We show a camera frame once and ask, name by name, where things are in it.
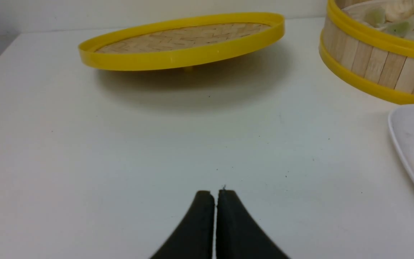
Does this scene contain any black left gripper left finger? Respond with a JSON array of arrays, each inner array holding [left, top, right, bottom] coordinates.
[[152, 191, 215, 259]]

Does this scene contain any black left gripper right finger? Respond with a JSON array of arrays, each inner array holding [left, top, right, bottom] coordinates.
[[216, 190, 289, 259]]

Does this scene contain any yellow-rimmed bamboo steamer lid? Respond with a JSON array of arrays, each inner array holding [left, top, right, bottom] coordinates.
[[78, 13, 285, 72]]

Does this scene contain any yellow-rimmed bamboo steamer basket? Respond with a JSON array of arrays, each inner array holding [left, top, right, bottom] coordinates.
[[319, 0, 414, 104]]

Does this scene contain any small green dumpling upper left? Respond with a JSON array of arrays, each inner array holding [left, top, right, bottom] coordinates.
[[363, 6, 386, 28]]

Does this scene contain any green dumpling middle left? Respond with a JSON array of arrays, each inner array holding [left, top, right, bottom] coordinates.
[[381, 20, 414, 38]]

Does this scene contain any white dumpling in steamer top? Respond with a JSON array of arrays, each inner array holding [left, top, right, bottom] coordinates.
[[384, 0, 414, 22]]

